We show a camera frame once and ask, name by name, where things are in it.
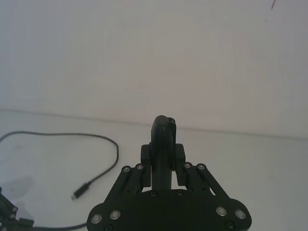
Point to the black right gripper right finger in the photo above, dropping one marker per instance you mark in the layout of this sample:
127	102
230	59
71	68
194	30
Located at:
199	183

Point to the black rounded plastic device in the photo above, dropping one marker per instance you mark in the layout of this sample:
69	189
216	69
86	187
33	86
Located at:
160	144

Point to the black jointed metal object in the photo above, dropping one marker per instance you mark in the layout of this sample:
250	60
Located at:
8	207

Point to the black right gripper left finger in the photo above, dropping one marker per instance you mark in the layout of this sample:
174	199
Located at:
131	183

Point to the white table cloth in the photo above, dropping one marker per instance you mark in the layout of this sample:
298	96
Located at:
240	168

